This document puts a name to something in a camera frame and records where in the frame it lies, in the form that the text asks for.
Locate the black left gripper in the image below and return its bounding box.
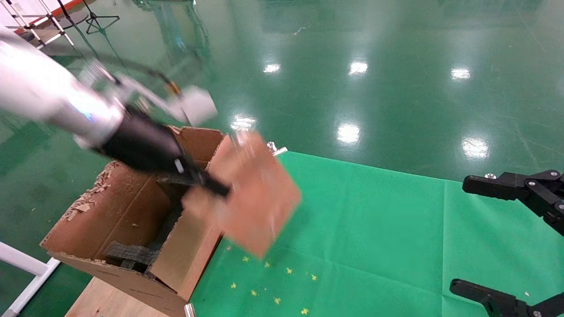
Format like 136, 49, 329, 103
93, 107, 232, 198

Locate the black camera cable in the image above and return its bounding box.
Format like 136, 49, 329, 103
95, 55, 183, 98

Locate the green cloth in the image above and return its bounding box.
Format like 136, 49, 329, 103
189, 152, 564, 317

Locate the black foam block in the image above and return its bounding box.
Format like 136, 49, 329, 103
105, 241, 159, 270
156, 173, 199, 186
152, 203, 185, 256

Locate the brown cardboard piece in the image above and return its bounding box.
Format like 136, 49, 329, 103
182, 131, 303, 260

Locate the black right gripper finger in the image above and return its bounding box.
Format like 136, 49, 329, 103
462, 170, 564, 237
449, 280, 564, 317

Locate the large open cardboard carton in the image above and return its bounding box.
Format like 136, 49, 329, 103
41, 125, 236, 317

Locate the white table frame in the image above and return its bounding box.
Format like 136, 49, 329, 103
0, 241, 61, 317

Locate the black round base stand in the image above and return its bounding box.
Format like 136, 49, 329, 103
56, 0, 89, 29

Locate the black tripod stand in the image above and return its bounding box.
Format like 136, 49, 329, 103
83, 0, 120, 35

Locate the white tube rack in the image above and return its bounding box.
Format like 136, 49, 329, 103
0, 0, 75, 48

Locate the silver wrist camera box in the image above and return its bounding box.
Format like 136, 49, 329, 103
119, 75, 219, 128

